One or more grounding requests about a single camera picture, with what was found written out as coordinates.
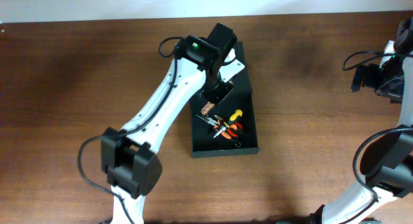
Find orange socket rail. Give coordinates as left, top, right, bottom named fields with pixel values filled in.
left=201, top=101, right=215, bottom=116

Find small orange pliers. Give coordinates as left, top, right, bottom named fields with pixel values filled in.
left=214, top=115, right=243, bottom=139

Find orange black long-nose pliers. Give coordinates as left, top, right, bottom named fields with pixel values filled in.
left=196, top=115, right=236, bottom=141

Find yellow black screwdriver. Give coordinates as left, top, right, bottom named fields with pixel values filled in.
left=214, top=109, right=243, bottom=138

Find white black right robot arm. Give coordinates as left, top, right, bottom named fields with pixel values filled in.
left=306, top=19, right=412, bottom=224

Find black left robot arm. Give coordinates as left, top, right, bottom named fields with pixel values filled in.
left=101, top=23, right=244, bottom=223

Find black open box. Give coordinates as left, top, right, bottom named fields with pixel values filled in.
left=188, top=41, right=260, bottom=159

